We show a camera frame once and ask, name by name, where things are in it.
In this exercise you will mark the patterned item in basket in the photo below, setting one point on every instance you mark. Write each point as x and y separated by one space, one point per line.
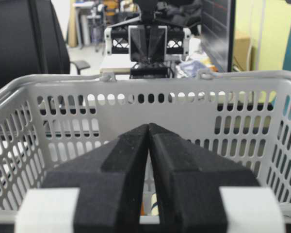
154 208

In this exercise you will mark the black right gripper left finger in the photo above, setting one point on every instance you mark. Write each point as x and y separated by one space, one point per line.
98 192

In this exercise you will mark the black office chair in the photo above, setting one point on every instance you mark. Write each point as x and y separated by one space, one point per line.
32 42

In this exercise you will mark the dark monitor panel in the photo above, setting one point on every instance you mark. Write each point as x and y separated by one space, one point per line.
217 32

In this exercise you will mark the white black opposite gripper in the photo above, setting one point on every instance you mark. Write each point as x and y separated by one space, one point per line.
150 46

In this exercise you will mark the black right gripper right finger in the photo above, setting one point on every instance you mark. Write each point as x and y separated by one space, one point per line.
201 192

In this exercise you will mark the cardboard box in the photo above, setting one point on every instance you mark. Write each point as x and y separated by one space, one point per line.
241 50

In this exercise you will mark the grey plastic shopping basket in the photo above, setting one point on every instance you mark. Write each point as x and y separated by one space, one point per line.
46 120

